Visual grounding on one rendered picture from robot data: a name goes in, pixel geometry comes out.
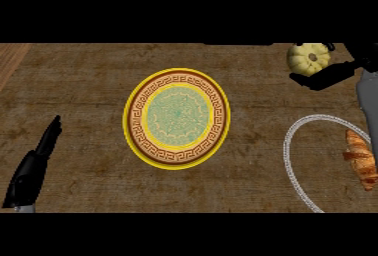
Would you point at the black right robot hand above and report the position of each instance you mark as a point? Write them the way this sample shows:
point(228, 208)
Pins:
point(334, 73)

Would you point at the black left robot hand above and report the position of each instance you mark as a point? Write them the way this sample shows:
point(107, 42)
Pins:
point(30, 176)

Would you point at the pale yellow squash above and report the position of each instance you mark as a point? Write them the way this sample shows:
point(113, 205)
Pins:
point(305, 61)

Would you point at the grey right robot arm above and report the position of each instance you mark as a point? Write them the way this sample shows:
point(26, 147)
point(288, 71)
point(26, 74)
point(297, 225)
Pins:
point(370, 100)

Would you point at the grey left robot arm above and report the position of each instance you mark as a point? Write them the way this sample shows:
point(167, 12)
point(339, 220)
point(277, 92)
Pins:
point(24, 209)

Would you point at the brown burlap placemat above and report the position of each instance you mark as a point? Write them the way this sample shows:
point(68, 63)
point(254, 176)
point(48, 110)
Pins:
point(89, 100)

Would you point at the clear plate with white rim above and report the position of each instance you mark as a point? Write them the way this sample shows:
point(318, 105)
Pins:
point(290, 160)

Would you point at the yellow patterned plate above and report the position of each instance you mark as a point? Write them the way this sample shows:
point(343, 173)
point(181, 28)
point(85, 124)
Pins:
point(178, 118)

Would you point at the brown croissant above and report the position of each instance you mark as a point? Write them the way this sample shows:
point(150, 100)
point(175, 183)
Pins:
point(362, 156)

